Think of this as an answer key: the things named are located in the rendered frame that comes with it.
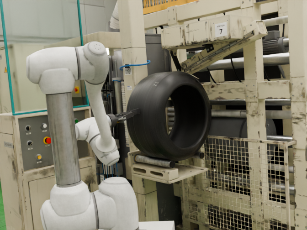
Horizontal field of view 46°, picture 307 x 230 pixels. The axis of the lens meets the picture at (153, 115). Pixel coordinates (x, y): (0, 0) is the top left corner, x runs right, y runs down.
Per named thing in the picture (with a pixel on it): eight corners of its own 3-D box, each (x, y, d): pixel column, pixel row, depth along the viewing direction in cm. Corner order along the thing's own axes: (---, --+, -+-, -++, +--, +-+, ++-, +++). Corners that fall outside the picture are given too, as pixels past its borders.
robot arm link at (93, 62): (104, 61, 161) (73, 63, 157) (108, 32, 145) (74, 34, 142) (110, 85, 154) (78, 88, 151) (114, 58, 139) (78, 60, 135)
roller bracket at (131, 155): (128, 166, 248) (127, 152, 247) (169, 154, 274) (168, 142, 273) (131, 167, 246) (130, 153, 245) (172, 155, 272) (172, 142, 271)
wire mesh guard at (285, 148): (182, 219, 290) (177, 133, 283) (184, 218, 291) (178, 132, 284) (290, 254, 223) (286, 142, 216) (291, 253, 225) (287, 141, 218)
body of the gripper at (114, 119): (110, 115, 200) (123, 111, 206) (102, 114, 206) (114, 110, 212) (113, 128, 201) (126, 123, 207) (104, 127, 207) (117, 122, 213)
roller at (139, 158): (136, 153, 249) (140, 157, 252) (133, 159, 248) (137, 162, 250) (172, 159, 223) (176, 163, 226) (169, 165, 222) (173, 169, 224)
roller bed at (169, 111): (167, 144, 290) (165, 107, 287) (180, 141, 300) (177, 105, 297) (186, 146, 276) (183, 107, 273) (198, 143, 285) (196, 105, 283)
